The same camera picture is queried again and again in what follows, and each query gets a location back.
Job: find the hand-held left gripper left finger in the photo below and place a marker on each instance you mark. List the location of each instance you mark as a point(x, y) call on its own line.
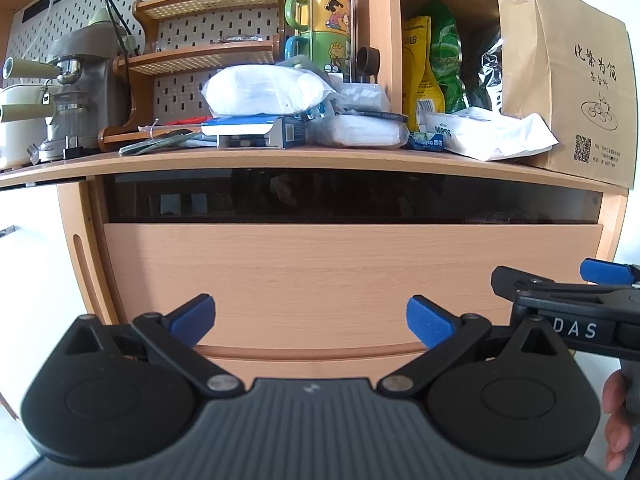
point(192, 320)

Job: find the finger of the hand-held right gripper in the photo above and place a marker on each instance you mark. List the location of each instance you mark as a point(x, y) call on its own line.
point(605, 270)
point(510, 280)

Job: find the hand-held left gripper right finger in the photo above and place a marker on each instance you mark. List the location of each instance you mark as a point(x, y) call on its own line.
point(430, 320)

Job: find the person's right hand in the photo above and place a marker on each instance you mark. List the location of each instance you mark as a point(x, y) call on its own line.
point(616, 425)

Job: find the white wet wipes pack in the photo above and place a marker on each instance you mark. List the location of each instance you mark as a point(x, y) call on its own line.
point(520, 135)

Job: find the wooden cabinet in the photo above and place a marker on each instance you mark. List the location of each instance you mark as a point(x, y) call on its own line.
point(75, 220)

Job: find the blue green gum pack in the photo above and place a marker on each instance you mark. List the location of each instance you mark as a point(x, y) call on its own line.
point(425, 141)

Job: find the green flat packet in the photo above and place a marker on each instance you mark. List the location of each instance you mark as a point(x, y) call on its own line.
point(155, 141)

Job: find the brown paper bag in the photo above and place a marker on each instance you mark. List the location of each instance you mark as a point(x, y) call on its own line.
point(565, 85)

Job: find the blue white box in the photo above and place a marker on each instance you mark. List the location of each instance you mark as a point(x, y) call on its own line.
point(250, 127)

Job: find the clear pack of white pads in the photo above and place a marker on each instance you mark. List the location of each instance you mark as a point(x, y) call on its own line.
point(355, 132)

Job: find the dark shiny bag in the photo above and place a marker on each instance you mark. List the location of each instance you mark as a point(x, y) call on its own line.
point(487, 75)

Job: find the white pegboard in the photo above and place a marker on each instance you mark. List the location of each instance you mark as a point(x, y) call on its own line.
point(180, 91)

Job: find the green snack bag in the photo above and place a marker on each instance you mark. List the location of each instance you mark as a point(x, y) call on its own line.
point(450, 55)

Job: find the clear plastic container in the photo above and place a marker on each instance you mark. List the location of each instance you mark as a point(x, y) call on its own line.
point(364, 96)

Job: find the yellow snack bag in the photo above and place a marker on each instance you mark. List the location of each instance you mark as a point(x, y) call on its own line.
point(417, 60)

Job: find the white plastic wrapped package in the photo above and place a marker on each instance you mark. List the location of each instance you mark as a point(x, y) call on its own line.
point(270, 90)

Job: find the cream white pot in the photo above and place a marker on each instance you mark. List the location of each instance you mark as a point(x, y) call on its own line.
point(20, 132)

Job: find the black measuring scoop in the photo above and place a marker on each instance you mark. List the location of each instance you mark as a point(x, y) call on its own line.
point(369, 60)

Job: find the wooden rattan shelf rack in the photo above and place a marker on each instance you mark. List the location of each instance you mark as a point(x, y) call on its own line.
point(200, 58)

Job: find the grey green coffee machine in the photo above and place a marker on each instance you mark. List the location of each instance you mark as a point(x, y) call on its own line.
point(85, 55)

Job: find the green cartoon mug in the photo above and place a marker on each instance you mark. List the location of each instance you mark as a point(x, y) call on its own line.
point(325, 52)

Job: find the yellow cartoon mug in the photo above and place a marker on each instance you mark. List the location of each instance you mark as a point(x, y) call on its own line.
point(327, 12)

